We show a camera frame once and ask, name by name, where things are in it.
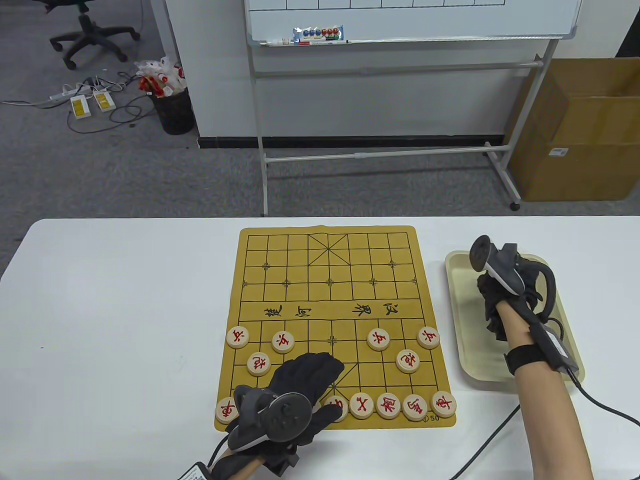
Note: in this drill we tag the person's left hand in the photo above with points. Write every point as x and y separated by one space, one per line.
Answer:
307 372

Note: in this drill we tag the person's right hand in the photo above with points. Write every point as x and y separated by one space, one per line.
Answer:
497 300

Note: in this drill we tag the person's right forearm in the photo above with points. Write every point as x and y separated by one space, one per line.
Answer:
550 425

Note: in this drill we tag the yellow chess board mat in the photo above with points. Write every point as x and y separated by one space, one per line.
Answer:
300 280

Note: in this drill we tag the grey tracking controller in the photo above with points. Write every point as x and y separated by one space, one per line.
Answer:
287 417
500 265

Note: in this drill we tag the beige plastic tray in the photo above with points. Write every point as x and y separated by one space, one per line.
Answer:
475 350

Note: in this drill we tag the black sensor box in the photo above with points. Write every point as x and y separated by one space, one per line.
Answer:
555 350

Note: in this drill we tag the grey labelled sensor box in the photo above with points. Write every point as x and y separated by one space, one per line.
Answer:
192 474

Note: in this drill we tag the brown cardboard box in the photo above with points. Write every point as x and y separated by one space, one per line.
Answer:
575 165

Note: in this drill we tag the black wastebasket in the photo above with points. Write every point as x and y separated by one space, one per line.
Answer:
175 117

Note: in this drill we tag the white rolling whiteboard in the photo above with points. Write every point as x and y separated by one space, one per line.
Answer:
400 20

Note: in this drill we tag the whiteboard marker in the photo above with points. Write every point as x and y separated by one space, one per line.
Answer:
315 43
279 43

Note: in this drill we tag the pack of coloured magnets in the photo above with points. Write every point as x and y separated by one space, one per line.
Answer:
318 33

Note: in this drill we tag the white red trash bags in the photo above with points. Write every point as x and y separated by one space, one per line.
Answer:
160 75

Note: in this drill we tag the white yellow power adapter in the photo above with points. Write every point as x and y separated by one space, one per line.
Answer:
80 106
104 100

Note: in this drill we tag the white power strip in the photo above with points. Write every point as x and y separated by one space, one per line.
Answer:
65 94

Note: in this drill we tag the black office chair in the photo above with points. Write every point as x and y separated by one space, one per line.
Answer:
86 27

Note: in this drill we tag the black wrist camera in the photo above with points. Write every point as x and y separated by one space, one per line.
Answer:
282 460

